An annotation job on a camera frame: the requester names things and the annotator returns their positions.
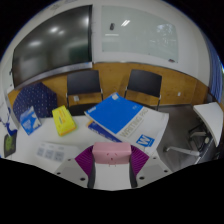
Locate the white power strip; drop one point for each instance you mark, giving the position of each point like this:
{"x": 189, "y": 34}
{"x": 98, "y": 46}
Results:
{"x": 53, "y": 152}

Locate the yellow box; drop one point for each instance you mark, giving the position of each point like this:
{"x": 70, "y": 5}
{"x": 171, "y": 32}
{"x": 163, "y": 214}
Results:
{"x": 63, "y": 120}

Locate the pink charger block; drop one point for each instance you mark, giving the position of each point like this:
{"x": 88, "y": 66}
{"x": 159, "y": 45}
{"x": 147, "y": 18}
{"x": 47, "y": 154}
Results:
{"x": 111, "y": 153}

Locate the black mouse pad green print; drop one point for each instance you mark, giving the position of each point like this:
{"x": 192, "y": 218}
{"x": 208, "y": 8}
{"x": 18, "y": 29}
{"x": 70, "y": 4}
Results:
{"x": 9, "y": 146}

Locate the blue tissue box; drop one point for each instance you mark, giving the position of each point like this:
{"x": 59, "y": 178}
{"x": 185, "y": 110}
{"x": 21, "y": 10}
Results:
{"x": 30, "y": 120}

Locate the blue curtain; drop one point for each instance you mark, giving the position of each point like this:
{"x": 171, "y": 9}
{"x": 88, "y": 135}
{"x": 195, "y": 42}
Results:
{"x": 216, "y": 80}

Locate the black chair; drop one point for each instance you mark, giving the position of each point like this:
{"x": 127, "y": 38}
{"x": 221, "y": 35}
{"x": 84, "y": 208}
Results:
{"x": 144, "y": 83}
{"x": 83, "y": 82}

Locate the blue and white writing pad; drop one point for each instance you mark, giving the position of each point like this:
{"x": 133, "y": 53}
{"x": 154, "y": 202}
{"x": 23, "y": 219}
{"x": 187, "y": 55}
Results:
{"x": 116, "y": 115}

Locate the white side table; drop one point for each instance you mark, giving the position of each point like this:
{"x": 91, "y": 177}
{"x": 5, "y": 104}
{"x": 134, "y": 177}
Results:
{"x": 208, "y": 116}

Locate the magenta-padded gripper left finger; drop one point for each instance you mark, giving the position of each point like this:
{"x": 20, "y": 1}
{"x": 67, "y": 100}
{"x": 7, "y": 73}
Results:
{"x": 85, "y": 160}

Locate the blue dotted chair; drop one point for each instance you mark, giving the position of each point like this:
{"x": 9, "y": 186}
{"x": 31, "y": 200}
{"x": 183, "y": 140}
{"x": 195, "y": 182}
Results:
{"x": 35, "y": 100}

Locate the dark blue notebook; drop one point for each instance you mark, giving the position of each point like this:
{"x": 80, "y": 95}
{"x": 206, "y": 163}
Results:
{"x": 101, "y": 131}

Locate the large glass whiteboard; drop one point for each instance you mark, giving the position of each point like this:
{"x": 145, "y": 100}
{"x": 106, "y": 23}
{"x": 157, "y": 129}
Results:
{"x": 143, "y": 33}

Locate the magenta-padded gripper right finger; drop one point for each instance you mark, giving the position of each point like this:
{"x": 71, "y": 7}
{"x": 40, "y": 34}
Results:
{"x": 139, "y": 160}

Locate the large black wall screen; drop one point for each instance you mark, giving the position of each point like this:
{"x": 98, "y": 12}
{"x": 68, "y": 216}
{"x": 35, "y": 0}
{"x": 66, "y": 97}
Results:
{"x": 53, "y": 43}

